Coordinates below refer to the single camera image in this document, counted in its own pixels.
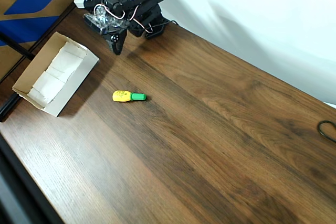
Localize white cardboard box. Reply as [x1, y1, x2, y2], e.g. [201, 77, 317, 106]
[12, 31, 100, 118]

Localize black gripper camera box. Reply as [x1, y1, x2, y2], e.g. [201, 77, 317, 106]
[83, 13, 109, 36]

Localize black metal bar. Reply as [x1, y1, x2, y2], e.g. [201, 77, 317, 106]
[0, 31, 36, 61]

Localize black table frame bar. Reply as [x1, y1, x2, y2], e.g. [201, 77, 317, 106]
[0, 93, 21, 123]

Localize black cable loop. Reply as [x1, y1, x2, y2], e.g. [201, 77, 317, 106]
[317, 120, 336, 143]

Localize yellow green-capped marker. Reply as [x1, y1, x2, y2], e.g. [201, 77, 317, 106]
[112, 90, 146, 102]

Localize thin black cable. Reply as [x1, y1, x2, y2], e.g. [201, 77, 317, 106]
[146, 18, 180, 39]

